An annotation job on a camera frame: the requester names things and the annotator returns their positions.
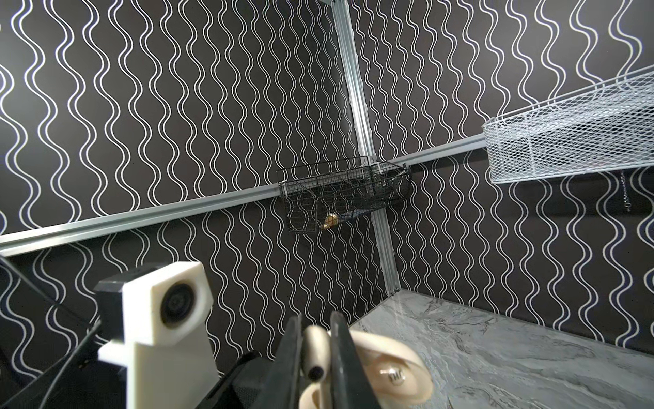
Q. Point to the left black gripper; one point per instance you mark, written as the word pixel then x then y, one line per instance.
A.
pixel 240 385

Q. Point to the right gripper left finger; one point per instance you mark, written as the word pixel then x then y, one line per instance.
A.
pixel 280 388

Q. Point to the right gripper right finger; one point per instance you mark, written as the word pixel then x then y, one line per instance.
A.
pixel 350 387

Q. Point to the beige charging case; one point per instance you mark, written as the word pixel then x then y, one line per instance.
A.
pixel 397 374

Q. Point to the beige earbud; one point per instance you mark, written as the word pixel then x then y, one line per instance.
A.
pixel 315 354

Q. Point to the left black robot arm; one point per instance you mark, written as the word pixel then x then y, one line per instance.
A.
pixel 47 308

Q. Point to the small brass object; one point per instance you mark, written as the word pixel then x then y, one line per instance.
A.
pixel 331 221

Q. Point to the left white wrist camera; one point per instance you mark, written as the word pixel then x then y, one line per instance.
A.
pixel 154 319

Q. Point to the black wire basket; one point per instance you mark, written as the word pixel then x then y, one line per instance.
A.
pixel 349 187

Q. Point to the white wire mesh basket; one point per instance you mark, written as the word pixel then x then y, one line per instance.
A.
pixel 602 127

